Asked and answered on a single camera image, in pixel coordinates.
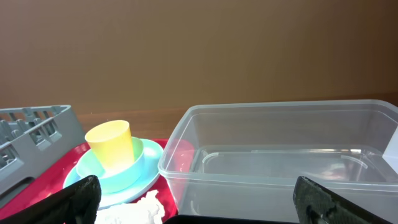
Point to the light blue bowl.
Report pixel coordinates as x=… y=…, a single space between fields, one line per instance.
x=88 y=164

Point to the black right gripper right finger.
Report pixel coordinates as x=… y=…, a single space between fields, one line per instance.
x=315 y=204

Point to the yellow plastic cup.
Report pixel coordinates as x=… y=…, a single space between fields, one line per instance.
x=111 y=143

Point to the white paper napkin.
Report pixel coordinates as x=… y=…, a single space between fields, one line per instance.
x=148 y=210

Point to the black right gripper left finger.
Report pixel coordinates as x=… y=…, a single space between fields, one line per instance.
x=77 y=203

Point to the grey dishwasher rack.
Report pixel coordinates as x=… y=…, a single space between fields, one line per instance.
x=32 y=140

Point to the clear plastic bin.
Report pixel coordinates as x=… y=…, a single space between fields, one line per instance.
x=243 y=160

